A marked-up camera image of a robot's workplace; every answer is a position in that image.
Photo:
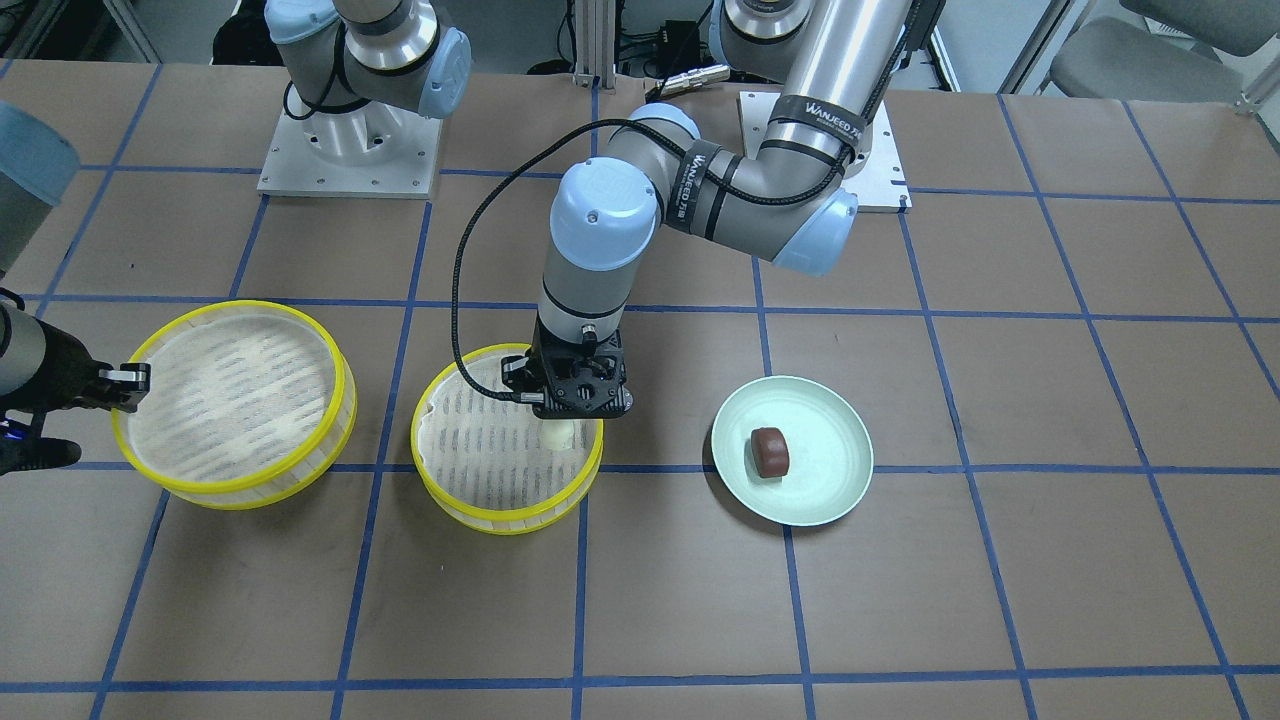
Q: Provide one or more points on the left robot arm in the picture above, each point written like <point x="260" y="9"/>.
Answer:
<point x="783" y="203"/>

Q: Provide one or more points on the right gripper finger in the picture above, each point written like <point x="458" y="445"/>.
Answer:
<point x="123" y="388"/>

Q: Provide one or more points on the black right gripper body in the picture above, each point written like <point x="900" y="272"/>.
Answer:
<point x="62" y="372"/>

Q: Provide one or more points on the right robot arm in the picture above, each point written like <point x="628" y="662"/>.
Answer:
<point x="342" y="56"/>

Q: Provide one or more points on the pale green plate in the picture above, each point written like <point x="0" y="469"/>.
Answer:
<point x="832" y="456"/>

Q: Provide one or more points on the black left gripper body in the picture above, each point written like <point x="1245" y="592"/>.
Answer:
<point x="517" y="373"/>

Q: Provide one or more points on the brown bun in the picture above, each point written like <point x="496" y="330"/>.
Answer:
<point x="769" y="452"/>

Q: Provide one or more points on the white bun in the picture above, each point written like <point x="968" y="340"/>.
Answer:
<point x="559" y="435"/>

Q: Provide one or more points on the yellow steamer layer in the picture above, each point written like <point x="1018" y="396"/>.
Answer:
<point x="481" y="461"/>
<point x="250" y="402"/>

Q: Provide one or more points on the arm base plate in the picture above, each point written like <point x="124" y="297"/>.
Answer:
<point x="876" y="178"/>
<point x="373" y="152"/>

